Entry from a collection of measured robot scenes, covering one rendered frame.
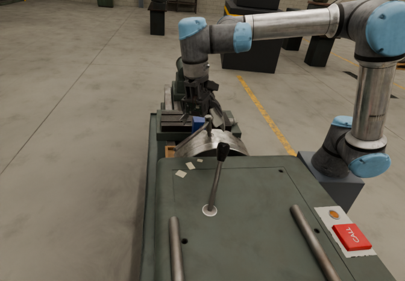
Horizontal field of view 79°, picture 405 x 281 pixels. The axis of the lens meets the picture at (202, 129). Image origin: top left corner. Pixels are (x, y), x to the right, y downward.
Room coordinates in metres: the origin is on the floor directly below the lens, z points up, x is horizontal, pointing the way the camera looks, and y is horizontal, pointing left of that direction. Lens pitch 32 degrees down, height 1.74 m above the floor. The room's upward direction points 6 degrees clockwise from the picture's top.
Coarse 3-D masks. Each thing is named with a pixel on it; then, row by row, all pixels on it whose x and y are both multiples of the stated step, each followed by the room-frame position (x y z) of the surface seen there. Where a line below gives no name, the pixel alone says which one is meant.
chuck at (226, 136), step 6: (204, 132) 0.79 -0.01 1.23; (216, 132) 0.79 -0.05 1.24; (222, 132) 0.80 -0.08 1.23; (228, 132) 0.81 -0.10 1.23; (198, 138) 0.76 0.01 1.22; (204, 138) 0.75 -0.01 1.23; (210, 138) 0.75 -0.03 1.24; (216, 138) 0.75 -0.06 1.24; (222, 138) 0.75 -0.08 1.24; (228, 138) 0.76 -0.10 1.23; (234, 138) 0.79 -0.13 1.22; (186, 144) 0.75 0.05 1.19; (192, 144) 0.73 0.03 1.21; (198, 144) 0.72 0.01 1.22; (234, 144) 0.74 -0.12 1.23; (240, 144) 0.77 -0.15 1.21; (180, 150) 0.74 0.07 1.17; (186, 150) 0.72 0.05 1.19; (246, 150) 0.78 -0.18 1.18; (174, 156) 0.76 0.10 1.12; (180, 156) 0.71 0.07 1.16
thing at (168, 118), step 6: (162, 114) 1.36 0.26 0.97; (168, 114) 1.36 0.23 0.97; (174, 114) 1.37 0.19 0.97; (180, 114) 1.38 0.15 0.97; (162, 120) 1.28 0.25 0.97; (168, 120) 1.29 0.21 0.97; (174, 120) 1.29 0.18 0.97; (228, 120) 1.37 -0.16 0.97; (162, 126) 1.22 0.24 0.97; (168, 126) 1.22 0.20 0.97; (174, 126) 1.23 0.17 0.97; (180, 126) 1.24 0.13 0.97; (186, 126) 1.25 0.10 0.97; (228, 126) 1.30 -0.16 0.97
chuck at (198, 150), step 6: (204, 144) 0.71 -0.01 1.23; (210, 144) 0.71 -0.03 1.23; (216, 144) 0.71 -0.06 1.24; (192, 150) 0.70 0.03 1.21; (198, 150) 0.69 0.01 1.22; (204, 150) 0.68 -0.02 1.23; (210, 150) 0.68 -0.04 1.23; (234, 150) 0.70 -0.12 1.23; (240, 150) 0.72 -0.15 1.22; (186, 156) 0.69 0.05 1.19; (192, 156) 0.67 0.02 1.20; (198, 156) 0.68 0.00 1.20; (204, 156) 0.68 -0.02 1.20; (210, 156) 0.68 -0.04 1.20; (216, 156) 0.69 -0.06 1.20
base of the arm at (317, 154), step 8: (320, 152) 0.84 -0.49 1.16; (328, 152) 0.81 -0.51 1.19; (312, 160) 0.84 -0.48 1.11; (320, 160) 0.81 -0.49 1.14; (328, 160) 0.79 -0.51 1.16; (336, 160) 0.78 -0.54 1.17; (320, 168) 0.79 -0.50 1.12; (328, 168) 0.78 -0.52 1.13; (336, 168) 0.77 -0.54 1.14; (344, 168) 0.77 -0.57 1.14; (336, 176) 0.76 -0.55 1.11; (344, 176) 0.77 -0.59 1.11
